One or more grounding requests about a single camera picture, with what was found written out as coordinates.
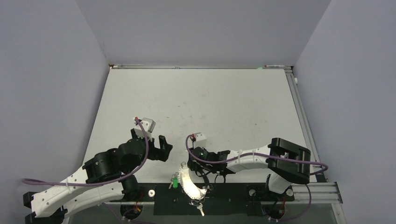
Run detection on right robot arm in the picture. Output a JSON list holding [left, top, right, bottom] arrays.
[[186, 138, 311, 200]]

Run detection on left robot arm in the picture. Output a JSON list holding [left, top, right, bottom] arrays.
[[23, 127, 173, 224]]

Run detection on keys with black tags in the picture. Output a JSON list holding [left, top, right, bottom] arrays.
[[168, 174, 177, 189]]

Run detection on green key tag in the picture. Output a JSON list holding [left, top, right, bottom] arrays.
[[172, 177, 178, 189]]

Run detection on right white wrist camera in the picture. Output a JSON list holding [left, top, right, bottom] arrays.
[[191, 133, 207, 149]]

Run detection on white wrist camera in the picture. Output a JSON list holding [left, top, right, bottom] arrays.
[[191, 133, 207, 149], [133, 117, 156, 141]]

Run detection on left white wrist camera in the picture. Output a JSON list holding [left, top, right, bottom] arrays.
[[133, 117, 156, 141]]

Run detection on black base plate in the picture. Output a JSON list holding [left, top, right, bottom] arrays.
[[108, 183, 295, 217]]

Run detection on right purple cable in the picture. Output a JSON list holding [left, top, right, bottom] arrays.
[[185, 134, 329, 222]]

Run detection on aluminium rail frame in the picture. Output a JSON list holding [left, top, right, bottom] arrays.
[[284, 68, 344, 205]]

